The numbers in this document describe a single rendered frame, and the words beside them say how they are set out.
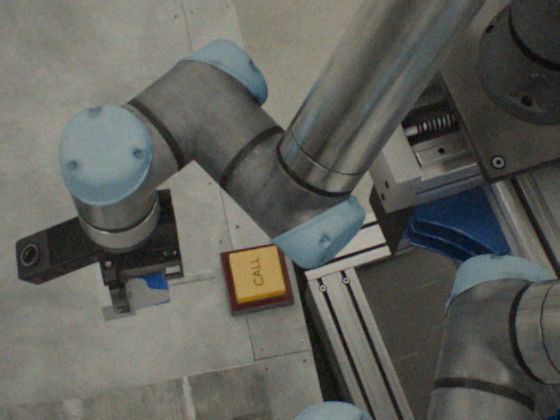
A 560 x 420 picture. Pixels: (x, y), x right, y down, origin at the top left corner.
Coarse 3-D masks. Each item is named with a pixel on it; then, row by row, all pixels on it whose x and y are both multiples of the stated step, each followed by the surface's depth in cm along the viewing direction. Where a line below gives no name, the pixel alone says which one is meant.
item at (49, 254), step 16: (64, 224) 108; (80, 224) 107; (32, 240) 109; (48, 240) 109; (64, 240) 108; (80, 240) 107; (16, 256) 110; (32, 256) 108; (48, 256) 108; (64, 256) 107; (80, 256) 106; (96, 256) 106; (32, 272) 108; (48, 272) 108; (64, 272) 109
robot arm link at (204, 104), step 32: (192, 64) 95; (224, 64) 95; (160, 96) 94; (192, 96) 94; (224, 96) 94; (256, 96) 96; (160, 128) 92; (192, 128) 94; (224, 128) 93; (256, 128) 93; (192, 160) 96; (224, 160) 93
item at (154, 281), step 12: (96, 276) 121; (144, 276) 123; (156, 276) 123; (192, 276) 124; (204, 276) 124; (216, 276) 125; (108, 288) 121; (156, 288) 122; (108, 300) 120; (168, 300) 124; (108, 312) 122
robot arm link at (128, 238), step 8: (152, 216) 100; (144, 224) 99; (152, 224) 101; (88, 232) 101; (96, 232) 99; (104, 232) 98; (120, 232) 103; (128, 232) 99; (136, 232) 99; (144, 232) 101; (96, 240) 101; (104, 240) 100; (112, 240) 100; (120, 240) 100; (128, 240) 100; (136, 240) 101
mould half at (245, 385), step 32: (160, 384) 124; (192, 384) 124; (224, 384) 124; (256, 384) 124; (0, 416) 119; (32, 416) 120; (64, 416) 122; (96, 416) 123; (128, 416) 123; (160, 416) 123; (192, 416) 123; (224, 416) 123
